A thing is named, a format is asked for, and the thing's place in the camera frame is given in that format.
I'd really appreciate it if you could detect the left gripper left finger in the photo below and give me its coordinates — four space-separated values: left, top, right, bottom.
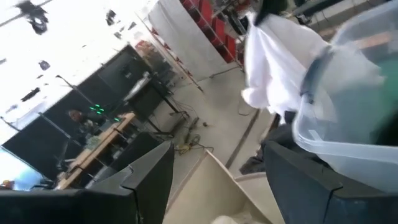
0 139 175 224

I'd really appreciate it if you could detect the large clear plastic storage bin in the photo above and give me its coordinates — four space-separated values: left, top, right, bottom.
292 0 398 194

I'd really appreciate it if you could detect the yellow extension cord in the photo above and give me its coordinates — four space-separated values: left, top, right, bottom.
174 133 215 156

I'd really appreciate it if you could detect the person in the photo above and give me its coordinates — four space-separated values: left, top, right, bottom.
68 108 96 138

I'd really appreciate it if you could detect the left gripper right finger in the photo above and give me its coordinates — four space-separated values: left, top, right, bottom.
262 139 398 224

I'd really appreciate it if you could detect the green table mat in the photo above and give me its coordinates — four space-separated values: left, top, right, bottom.
329 58 398 144

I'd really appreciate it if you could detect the black partition wall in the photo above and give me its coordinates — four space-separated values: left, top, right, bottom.
1 45 156 181

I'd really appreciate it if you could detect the white shirt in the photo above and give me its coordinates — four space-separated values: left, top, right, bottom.
241 12 330 118

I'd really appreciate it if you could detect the wooden workbench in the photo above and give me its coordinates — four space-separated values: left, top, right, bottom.
55 112 137 190

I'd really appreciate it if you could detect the small white cloth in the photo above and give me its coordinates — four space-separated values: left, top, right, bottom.
211 214 265 224

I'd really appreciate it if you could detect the black desk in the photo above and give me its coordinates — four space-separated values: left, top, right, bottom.
123 73 190 136

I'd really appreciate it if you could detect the beige fabric storage box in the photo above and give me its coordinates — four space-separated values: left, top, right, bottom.
163 149 285 224

